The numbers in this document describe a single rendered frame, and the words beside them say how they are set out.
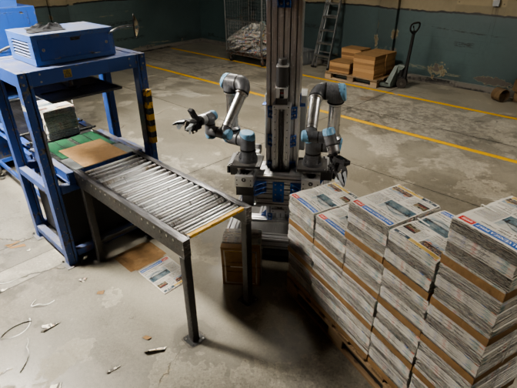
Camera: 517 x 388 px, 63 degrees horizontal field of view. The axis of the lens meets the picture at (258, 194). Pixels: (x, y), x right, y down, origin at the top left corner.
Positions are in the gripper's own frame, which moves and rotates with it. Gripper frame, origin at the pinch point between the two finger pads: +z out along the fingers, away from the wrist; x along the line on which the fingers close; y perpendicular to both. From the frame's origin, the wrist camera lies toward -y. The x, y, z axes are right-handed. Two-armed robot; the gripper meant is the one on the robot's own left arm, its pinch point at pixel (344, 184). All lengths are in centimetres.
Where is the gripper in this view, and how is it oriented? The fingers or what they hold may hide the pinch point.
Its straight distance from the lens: 261.2
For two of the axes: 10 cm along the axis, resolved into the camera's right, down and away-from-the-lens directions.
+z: 2.5, 9.7, 0.4
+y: -4.1, 0.7, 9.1
